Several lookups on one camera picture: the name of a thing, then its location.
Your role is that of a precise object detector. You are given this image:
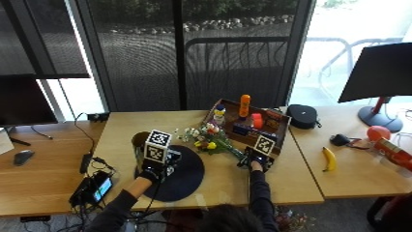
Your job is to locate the grey computer mouse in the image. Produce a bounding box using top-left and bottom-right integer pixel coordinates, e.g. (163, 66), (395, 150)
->
(13, 149), (35, 167)

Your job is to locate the white bottle with blue cap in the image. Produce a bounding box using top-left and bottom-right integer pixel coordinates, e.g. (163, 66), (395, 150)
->
(211, 103), (226, 127)

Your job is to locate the orange bottle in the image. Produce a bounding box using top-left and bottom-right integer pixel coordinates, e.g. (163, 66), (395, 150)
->
(238, 94), (251, 119)

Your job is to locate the black power adapter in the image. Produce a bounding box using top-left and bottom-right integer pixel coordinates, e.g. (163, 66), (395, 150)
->
(78, 152), (93, 175)

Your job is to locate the black cable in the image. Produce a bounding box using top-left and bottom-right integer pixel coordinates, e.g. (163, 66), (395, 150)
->
(73, 112), (95, 155)

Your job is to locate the white marker cube on right glove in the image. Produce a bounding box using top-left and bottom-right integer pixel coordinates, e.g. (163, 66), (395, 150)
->
(251, 133), (277, 157)

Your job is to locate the red cylindrical can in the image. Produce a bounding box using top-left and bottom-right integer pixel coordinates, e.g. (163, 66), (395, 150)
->
(371, 137), (412, 172)

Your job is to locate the dark blue box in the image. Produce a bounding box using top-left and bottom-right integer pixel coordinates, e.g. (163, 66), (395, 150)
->
(231, 123), (258, 137)

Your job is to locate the person's right hand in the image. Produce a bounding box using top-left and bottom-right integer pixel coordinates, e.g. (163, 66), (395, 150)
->
(235, 146), (275, 172)

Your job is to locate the flower bouquet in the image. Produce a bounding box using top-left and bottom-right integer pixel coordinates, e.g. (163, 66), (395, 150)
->
(173, 122), (246, 160)

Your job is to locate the black clamp box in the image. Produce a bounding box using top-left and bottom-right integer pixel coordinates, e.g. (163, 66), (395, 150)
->
(86, 112), (109, 123)

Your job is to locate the the person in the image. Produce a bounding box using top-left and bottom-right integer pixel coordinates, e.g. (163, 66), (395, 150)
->
(85, 159), (281, 232)

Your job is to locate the black monitor with red stand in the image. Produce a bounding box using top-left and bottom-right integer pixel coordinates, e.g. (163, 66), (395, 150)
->
(337, 42), (412, 133)

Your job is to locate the yellow banana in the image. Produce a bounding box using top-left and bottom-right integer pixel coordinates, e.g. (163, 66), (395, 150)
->
(321, 146), (337, 173)

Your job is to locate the black device with lit screen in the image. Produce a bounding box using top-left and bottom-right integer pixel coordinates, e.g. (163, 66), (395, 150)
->
(67, 170), (114, 207)

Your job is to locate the round black mat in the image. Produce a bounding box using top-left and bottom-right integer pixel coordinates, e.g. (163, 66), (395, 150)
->
(133, 144), (206, 203)

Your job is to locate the person's left hand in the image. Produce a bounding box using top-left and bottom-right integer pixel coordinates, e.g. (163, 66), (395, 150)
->
(137, 148), (181, 185)

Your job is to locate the white marker cube on glove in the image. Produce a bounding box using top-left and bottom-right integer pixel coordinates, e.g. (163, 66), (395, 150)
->
(251, 133), (277, 157)
(142, 129), (171, 164)

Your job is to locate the small black object with strap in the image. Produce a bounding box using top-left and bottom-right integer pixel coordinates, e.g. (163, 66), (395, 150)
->
(327, 133), (363, 149)

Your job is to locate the dark metal vase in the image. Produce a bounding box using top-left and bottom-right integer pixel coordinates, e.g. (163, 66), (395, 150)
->
(130, 130), (151, 172)

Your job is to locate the black pouch case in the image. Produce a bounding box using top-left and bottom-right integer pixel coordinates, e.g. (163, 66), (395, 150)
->
(285, 103), (321, 131)

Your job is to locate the white marker cube on left glove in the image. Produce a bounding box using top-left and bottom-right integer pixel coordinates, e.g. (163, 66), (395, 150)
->
(142, 129), (171, 164)

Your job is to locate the brown snack packet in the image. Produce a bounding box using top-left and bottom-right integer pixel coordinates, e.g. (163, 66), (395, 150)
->
(263, 109), (282, 130)

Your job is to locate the red cup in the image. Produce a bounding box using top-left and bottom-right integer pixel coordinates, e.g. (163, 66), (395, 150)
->
(250, 112), (263, 130)

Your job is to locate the brown wooden tray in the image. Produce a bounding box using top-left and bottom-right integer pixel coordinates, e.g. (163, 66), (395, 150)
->
(202, 98), (291, 156)

